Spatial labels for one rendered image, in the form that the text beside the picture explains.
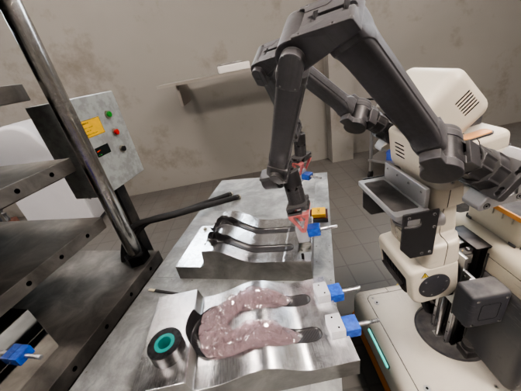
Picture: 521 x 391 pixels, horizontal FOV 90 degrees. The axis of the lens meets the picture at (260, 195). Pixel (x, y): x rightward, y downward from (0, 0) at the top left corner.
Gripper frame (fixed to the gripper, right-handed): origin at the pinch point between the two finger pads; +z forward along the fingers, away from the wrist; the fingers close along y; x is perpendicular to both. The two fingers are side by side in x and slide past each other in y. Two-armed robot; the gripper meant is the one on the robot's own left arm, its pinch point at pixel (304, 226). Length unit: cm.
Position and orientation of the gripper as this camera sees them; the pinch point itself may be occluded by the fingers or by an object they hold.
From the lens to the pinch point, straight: 88.4
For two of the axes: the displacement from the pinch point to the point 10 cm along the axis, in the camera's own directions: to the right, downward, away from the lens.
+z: 2.9, 9.1, 2.9
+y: -2.2, 3.6, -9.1
